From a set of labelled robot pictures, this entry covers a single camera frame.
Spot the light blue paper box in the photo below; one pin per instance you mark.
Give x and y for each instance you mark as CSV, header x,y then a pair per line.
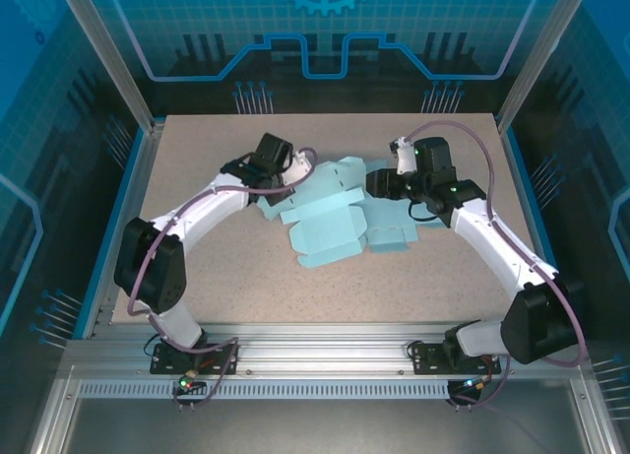
x,y
325,237
389,239

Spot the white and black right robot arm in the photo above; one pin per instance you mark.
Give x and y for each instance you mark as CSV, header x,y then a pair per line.
x,y
536,326

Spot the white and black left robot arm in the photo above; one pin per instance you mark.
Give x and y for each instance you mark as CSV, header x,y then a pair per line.
x,y
162,277

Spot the blue side trim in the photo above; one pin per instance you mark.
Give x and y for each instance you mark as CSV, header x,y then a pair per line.
x,y
522,178

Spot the small connector with LEDs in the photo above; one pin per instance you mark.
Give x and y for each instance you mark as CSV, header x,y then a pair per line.
x,y
465,385
186,382

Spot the aluminium side rail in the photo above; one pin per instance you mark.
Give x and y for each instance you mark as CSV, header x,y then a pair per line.
x,y
147,153

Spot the aluminium frame post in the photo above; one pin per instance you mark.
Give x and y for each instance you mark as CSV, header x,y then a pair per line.
x,y
118,55
539,55

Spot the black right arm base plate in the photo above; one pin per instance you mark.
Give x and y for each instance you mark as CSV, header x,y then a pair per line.
x,y
425,358

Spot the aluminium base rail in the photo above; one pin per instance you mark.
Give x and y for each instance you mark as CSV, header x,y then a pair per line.
x,y
320,348

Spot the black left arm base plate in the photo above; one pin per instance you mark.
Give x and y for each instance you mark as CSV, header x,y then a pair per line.
x,y
167,363

